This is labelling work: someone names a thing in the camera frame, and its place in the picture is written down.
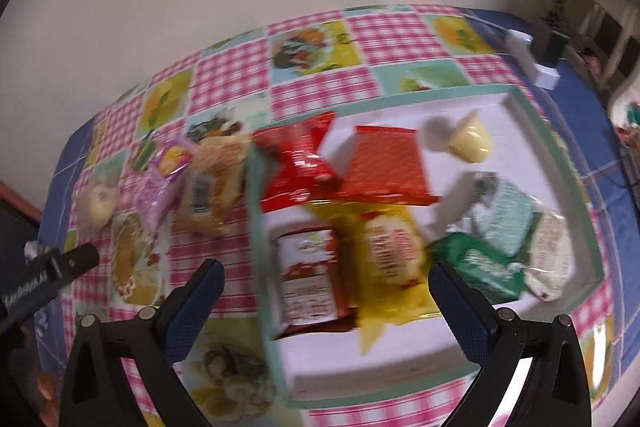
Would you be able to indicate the small green cracker pack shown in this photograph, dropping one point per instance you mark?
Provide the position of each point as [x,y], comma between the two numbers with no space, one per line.
[144,152]

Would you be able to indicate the pink checkered tablecloth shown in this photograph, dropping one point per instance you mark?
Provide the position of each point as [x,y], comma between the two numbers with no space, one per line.
[367,58]

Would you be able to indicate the dark green snack pack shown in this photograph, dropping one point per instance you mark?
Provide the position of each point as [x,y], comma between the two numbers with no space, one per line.
[499,278]

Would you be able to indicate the purple swiss roll pack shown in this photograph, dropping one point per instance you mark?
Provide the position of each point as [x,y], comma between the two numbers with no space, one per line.
[162,182]

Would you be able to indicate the blue plaid tablecloth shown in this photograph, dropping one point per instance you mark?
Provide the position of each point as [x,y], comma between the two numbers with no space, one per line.
[572,107]

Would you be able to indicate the red white label snack pack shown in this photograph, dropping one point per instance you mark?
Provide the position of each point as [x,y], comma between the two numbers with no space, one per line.
[313,296]

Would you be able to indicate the white cream snack pack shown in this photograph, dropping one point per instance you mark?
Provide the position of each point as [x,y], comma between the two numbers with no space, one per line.
[547,256]

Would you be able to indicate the white tray with teal rim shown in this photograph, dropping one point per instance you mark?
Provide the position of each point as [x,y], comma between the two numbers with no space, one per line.
[320,370]

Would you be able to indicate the light teal barcode snack pack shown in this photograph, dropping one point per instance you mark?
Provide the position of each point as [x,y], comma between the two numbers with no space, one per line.
[500,213]

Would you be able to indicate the crumpled blue white wrapper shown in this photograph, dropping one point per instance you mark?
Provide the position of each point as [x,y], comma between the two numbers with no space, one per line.
[34,249]

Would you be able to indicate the beige orange-print snack pack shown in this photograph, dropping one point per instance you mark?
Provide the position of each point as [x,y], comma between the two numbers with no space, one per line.
[214,182]

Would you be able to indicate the round white cake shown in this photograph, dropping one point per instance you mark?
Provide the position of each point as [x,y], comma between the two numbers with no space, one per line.
[96,204]

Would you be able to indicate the black power adapter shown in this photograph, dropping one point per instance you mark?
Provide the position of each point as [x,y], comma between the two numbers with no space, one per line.
[550,38]

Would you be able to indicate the yellow pudding jelly cup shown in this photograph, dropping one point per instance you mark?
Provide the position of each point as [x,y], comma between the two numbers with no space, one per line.
[471,140]

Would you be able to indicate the red candy-wrap snack pack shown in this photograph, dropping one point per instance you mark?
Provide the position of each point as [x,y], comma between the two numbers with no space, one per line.
[303,174]

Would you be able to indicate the person's left hand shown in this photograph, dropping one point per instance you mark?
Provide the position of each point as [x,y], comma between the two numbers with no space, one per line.
[40,385]

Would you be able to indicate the orange-red patterned wafer pack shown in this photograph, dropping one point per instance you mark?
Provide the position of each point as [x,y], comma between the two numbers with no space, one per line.
[386,166]

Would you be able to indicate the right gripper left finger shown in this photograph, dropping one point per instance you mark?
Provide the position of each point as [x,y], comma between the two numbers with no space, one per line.
[96,390]

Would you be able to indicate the yellow bread snack pack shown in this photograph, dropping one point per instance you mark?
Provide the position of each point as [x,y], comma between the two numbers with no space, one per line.
[385,264]

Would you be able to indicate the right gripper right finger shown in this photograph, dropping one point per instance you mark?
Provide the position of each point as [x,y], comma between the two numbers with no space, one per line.
[555,390]

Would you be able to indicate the white power strip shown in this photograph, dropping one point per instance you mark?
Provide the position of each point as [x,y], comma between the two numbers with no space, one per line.
[518,44]

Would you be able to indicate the white chair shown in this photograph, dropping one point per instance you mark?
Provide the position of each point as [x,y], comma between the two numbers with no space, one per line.
[611,27]

